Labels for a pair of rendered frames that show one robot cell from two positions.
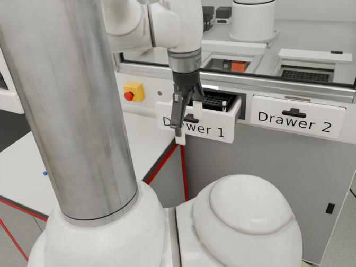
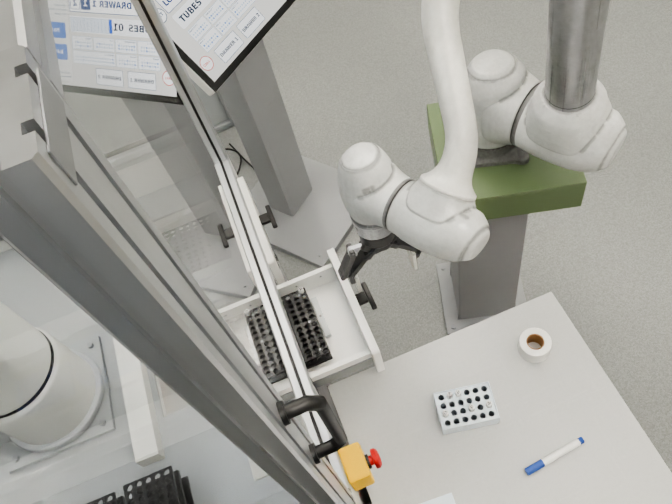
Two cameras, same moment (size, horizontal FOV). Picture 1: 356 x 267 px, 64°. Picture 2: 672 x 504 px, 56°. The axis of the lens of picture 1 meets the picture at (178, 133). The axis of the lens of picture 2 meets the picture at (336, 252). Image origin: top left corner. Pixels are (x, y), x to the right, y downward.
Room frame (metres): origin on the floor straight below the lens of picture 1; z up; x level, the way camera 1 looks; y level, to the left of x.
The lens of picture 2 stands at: (1.22, 0.51, 2.17)
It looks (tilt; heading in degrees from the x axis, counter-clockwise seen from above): 57 degrees down; 236
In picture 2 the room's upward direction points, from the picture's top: 18 degrees counter-clockwise
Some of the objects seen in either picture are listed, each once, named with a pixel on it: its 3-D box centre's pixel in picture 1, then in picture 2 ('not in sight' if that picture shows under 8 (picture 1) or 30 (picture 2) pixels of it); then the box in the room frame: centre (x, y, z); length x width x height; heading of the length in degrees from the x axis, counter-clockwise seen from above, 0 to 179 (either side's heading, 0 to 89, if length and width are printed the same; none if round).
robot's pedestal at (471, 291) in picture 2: not in sight; (484, 239); (0.25, -0.09, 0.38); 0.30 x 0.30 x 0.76; 44
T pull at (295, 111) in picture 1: (294, 112); (266, 218); (0.78, -0.39, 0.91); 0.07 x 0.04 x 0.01; 61
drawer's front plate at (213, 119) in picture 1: (193, 121); (355, 308); (0.84, -0.06, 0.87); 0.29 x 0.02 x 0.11; 61
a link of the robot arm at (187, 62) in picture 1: (185, 58); (373, 215); (0.74, -0.04, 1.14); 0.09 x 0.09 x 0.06
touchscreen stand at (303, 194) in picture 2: not in sight; (273, 126); (0.33, -0.93, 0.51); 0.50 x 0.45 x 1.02; 99
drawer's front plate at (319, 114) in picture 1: (294, 116); (260, 229); (0.80, -0.40, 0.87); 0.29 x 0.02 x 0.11; 61
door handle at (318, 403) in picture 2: not in sight; (317, 427); (1.15, 0.26, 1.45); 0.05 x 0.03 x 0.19; 151
